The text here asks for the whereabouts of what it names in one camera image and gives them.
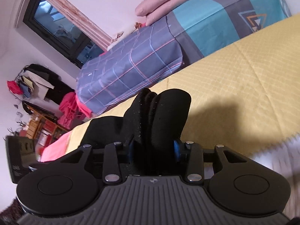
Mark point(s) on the dark framed window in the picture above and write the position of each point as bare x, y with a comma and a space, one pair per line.
60, 33

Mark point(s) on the yellow patterned bed cover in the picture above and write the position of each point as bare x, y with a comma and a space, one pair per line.
246, 95

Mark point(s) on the wooden shelf unit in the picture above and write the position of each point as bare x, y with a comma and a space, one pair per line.
42, 127

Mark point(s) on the teal and grey bedsheet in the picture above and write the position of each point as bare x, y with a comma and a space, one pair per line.
204, 26

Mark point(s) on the black pants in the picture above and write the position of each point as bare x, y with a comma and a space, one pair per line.
155, 121

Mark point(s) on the blue plaid folded quilt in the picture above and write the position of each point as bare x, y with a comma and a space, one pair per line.
139, 61

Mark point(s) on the pink bed sheet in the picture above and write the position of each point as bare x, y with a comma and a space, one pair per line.
57, 149

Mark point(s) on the black electronic box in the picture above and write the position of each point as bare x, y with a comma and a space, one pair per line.
20, 154

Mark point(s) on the lower pink pillow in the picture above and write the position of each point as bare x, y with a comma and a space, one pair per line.
162, 10

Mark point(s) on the red cloth pile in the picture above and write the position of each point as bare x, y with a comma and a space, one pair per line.
72, 109

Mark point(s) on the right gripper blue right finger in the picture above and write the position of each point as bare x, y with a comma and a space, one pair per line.
177, 149

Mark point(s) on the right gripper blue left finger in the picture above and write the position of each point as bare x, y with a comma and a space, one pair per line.
129, 149

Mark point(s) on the pink curtain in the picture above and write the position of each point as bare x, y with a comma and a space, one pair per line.
80, 20

